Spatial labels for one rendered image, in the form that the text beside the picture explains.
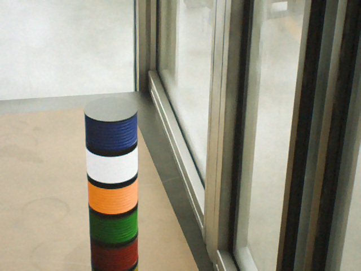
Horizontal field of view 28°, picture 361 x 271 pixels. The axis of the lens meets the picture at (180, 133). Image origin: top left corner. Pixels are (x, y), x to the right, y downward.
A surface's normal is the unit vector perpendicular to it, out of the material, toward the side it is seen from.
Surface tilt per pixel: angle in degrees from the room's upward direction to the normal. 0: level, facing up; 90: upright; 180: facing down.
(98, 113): 0
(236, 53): 90
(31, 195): 0
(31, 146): 0
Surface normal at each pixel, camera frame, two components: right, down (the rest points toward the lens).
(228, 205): 0.19, 0.48
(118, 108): 0.02, -0.88
